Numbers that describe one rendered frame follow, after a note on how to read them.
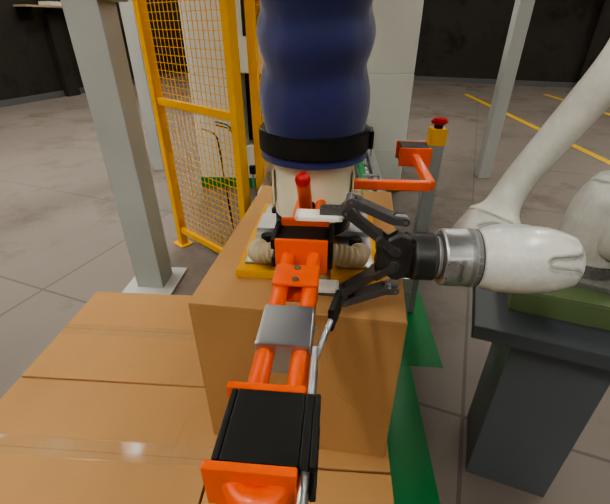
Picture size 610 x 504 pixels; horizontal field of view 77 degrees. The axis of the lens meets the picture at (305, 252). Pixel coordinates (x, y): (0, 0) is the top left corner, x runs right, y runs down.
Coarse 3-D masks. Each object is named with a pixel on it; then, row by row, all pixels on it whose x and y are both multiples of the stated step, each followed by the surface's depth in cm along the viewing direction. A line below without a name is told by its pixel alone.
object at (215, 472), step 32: (256, 384) 36; (224, 416) 33; (256, 416) 33; (288, 416) 33; (224, 448) 30; (256, 448) 30; (288, 448) 30; (224, 480) 29; (256, 480) 29; (288, 480) 29
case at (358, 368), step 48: (384, 192) 117; (240, 240) 91; (240, 288) 75; (240, 336) 74; (336, 336) 70; (384, 336) 69; (336, 384) 77; (384, 384) 75; (336, 432) 85; (384, 432) 82
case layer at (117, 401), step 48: (96, 336) 121; (144, 336) 121; (192, 336) 121; (48, 384) 105; (96, 384) 105; (144, 384) 106; (192, 384) 105; (0, 432) 92; (48, 432) 92; (96, 432) 92; (144, 432) 92; (192, 432) 92; (0, 480) 83; (48, 480) 83; (96, 480) 83; (144, 480) 83; (192, 480) 83; (336, 480) 83; (384, 480) 83
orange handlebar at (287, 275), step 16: (416, 160) 100; (288, 256) 58; (320, 256) 59; (288, 272) 54; (304, 272) 54; (288, 288) 53; (304, 288) 51; (272, 304) 48; (304, 304) 48; (256, 352) 42; (272, 352) 42; (304, 352) 41; (256, 368) 39; (304, 368) 39; (288, 384) 38; (304, 384) 38; (224, 496) 29; (240, 496) 29; (256, 496) 29; (272, 496) 29; (288, 496) 29
